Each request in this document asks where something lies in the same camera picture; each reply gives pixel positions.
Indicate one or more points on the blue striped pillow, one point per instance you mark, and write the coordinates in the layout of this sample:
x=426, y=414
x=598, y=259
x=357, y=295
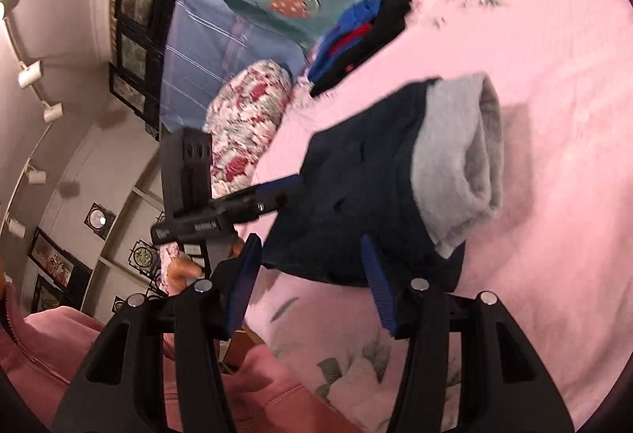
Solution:
x=207, y=47

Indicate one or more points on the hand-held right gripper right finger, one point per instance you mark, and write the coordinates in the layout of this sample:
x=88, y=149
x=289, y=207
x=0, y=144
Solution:
x=378, y=289

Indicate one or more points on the pink floral bed sheet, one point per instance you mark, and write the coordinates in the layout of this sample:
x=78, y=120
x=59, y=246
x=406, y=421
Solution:
x=544, y=166

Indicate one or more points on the dark navy pants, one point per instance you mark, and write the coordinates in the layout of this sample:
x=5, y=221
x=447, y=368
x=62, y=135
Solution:
x=356, y=181

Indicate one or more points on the folded blue garment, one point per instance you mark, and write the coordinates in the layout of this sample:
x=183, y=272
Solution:
x=357, y=12

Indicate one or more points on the person's left hand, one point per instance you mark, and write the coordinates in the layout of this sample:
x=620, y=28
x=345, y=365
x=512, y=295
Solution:
x=183, y=272

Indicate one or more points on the person's right forearm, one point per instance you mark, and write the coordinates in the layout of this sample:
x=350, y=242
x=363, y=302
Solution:
x=292, y=403

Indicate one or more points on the folded red garment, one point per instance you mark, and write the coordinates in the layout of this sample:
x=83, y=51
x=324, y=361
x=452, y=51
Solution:
x=353, y=36

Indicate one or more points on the wooden bed frame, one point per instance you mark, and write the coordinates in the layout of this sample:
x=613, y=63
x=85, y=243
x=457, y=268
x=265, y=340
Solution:
x=242, y=350

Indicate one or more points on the person's pink hoodie torso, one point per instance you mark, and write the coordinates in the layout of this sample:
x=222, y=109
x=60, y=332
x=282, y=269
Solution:
x=54, y=354

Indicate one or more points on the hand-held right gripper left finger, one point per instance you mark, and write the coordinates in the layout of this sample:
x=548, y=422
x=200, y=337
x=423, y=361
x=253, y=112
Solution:
x=245, y=284

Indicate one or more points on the red floral pillow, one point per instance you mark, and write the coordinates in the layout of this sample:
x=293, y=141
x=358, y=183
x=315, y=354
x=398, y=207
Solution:
x=242, y=126

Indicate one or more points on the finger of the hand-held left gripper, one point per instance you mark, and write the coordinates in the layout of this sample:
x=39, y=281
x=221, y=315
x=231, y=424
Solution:
x=279, y=183
x=262, y=208

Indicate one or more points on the square wall ornament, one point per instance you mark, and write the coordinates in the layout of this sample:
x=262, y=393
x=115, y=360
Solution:
x=100, y=219
x=144, y=256

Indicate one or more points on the folded black garment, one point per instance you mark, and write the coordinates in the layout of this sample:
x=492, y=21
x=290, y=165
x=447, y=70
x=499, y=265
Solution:
x=390, y=13

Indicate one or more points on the white track spotlight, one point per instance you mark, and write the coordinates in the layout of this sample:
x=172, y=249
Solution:
x=52, y=111
x=29, y=73
x=7, y=3
x=37, y=176
x=16, y=225

